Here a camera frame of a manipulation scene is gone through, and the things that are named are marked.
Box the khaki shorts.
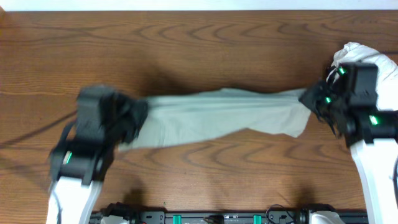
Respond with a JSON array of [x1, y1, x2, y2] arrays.
[[119, 88, 310, 151]]

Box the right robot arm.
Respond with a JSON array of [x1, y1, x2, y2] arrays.
[[299, 81, 397, 223]]

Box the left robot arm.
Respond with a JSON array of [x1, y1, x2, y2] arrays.
[[46, 92, 149, 223]]

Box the black and white garment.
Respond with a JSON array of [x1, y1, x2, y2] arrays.
[[326, 42, 397, 111]]

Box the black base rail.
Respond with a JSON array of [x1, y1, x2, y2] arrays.
[[88, 202, 369, 224]]

